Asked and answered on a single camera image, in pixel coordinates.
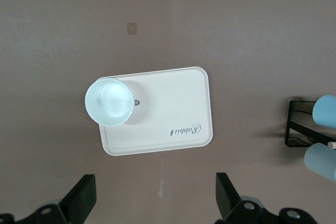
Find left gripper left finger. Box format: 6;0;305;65
25;174;97;224

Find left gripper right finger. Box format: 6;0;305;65
215;172;266;224

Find light blue plastic cup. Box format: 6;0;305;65
311;94;336;129

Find grey plastic cup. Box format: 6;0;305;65
303;142;336;183

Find cream Rabbit tray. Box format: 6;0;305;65
98;66;214;157

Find brown tape patch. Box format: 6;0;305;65
127;22;138;36

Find black wire cup rack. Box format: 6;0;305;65
284;98;336;150

